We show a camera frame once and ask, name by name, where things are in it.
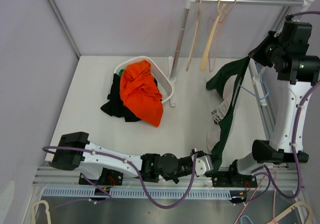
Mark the white metal clothes rack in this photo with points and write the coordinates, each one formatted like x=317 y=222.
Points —
x=173 y=61

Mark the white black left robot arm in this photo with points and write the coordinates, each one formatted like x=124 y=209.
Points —
x=75 y=151

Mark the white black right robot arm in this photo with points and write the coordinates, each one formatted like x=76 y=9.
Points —
x=297 y=77

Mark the pink hanger bottom right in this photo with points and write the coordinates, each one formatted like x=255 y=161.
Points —
x=252 y=198

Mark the black t shirt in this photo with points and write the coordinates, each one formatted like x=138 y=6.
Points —
x=115 y=106

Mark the orange t shirt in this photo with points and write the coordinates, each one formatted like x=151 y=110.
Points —
x=140 y=94

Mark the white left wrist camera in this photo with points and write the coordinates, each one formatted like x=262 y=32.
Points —
x=203 y=161

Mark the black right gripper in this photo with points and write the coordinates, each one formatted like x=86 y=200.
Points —
x=258 y=53

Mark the blue wire hanger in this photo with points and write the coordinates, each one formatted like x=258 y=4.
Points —
x=261 y=89

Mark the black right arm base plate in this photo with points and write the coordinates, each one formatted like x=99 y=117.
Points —
x=222 y=180

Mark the blue hanger bottom right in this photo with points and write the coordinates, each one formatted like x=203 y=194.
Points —
x=245 y=219

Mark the dark green t shirt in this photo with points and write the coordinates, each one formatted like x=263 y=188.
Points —
x=227 y=83

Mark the white slotted cable duct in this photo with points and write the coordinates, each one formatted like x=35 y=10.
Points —
x=138 y=193

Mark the white perforated plastic basket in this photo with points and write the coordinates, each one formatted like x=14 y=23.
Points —
x=165 y=86

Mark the pink wire hanger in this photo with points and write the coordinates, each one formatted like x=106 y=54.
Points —
x=223 y=13

